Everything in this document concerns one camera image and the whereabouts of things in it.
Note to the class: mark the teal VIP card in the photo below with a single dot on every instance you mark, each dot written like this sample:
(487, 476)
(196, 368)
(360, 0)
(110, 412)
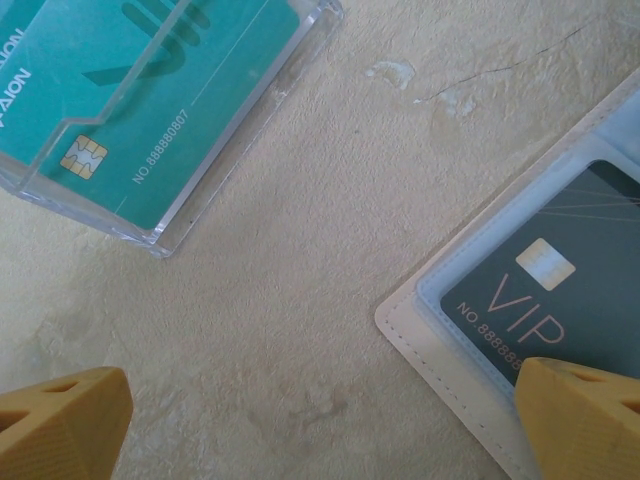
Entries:
(165, 150)

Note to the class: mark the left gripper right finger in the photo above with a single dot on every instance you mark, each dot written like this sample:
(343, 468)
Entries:
(575, 435)

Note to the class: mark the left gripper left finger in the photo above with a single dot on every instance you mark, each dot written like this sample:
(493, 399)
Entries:
(60, 440)

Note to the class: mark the beige leather wallet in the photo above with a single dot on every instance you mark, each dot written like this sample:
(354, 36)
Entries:
(425, 360)

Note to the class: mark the clear acrylic card holder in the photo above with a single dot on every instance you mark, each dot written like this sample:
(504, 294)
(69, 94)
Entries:
(280, 95)

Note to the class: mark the black VIP card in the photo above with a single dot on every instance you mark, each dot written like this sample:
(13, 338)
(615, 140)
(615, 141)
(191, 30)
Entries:
(600, 250)

